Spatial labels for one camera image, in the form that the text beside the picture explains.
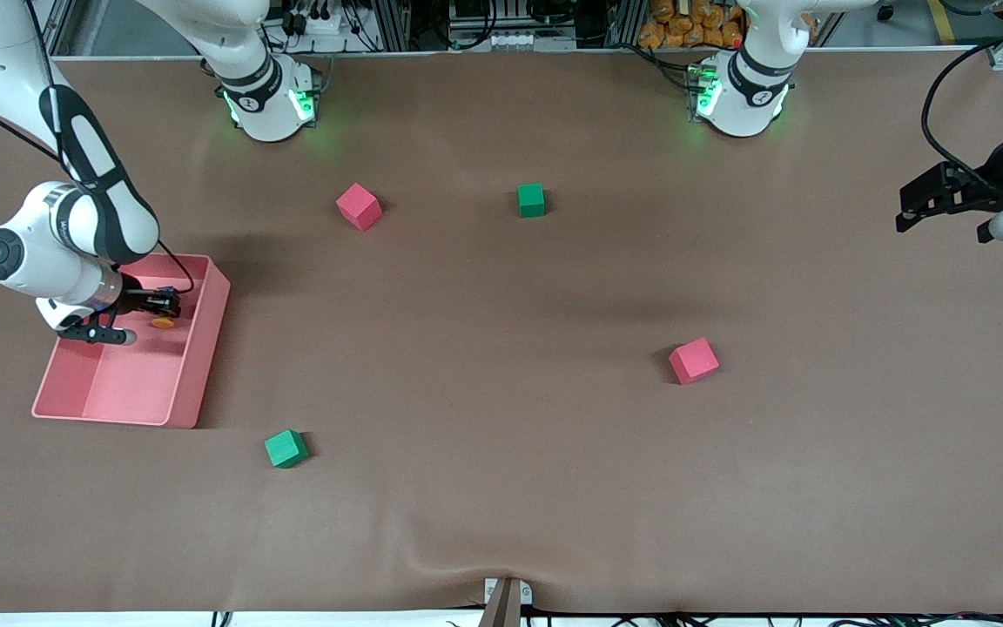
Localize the orange capped push button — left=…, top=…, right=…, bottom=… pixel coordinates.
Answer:
left=151, top=287, right=182, bottom=330

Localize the pink plastic bin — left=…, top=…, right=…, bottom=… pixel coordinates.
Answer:
left=31, top=253, right=232, bottom=429

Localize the pink foam cube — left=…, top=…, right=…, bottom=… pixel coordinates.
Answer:
left=335, top=183, right=383, bottom=233
left=668, top=337, right=721, bottom=386

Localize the orange snack bag pile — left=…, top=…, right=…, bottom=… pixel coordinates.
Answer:
left=638, top=0, right=746, bottom=51

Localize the white power strip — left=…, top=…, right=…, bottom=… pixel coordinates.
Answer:
left=288, top=7, right=347, bottom=37

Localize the brown table mat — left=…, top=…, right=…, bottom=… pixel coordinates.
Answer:
left=0, top=48, right=1003, bottom=615

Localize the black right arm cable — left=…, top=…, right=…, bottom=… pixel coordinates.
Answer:
left=0, top=0, right=196, bottom=297

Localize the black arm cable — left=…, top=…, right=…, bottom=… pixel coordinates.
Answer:
left=921, top=22, right=1003, bottom=197
left=0, top=0, right=196, bottom=297

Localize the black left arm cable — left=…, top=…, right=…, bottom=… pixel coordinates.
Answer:
left=921, top=22, right=1003, bottom=197

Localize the aluminium frame post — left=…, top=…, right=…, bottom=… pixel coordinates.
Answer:
left=374, top=0, right=413, bottom=53
left=608, top=0, right=649, bottom=51

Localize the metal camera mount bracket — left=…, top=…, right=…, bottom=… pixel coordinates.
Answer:
left=477, top=576, right=534, bottom=627

